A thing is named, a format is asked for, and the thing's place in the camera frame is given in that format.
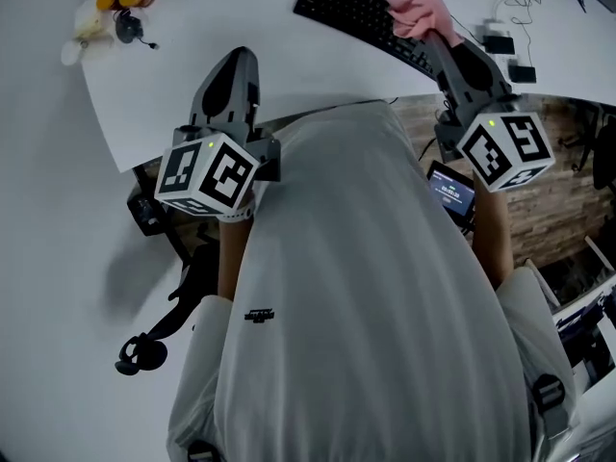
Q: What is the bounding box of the white wristwatch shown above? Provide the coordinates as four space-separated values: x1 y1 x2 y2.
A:
221 192 257 223

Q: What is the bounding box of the pink cloth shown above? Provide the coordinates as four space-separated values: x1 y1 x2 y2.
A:
384 0 467 48

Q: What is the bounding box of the person's left forearm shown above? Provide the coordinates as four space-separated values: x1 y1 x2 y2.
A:
216 212 256 302

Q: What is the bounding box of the white power strip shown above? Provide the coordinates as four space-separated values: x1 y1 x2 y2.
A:
479 15 520 74

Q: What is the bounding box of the white and black machine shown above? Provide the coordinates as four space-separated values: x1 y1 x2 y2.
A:
551 290 616 389

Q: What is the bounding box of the black power adapter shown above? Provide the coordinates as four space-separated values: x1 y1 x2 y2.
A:
482 34 516 57
508 64 538 85

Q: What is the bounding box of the white bottle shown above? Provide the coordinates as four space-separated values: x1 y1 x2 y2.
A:
60 38 93 66

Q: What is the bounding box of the tangled thin cable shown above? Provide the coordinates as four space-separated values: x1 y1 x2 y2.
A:
490 0 543 26

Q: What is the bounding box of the black office chair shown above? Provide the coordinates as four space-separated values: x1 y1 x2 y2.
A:
557 103 616 192
114 223 222 377

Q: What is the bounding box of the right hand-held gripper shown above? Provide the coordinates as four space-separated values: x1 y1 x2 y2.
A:
424 35 557 194

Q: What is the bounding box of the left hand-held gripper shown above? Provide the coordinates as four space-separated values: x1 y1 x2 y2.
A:
152 47 283 219

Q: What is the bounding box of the black touchscreen device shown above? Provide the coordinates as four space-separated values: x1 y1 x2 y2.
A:
425 159 477 219

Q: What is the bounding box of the white frame bar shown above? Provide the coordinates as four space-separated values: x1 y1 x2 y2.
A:
524 257 562 310
583 235 616 276

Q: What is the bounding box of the black strap buckle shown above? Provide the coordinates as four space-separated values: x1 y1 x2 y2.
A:
186 439 221 462
531 372 568 416

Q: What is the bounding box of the black keyboard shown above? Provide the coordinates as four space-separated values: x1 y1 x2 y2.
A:
292 0 442 77

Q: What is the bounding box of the black box device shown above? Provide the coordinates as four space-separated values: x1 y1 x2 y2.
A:
126 189 167 239

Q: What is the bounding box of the person's right forearm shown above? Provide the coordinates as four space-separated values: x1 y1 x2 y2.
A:
470 170 514 291

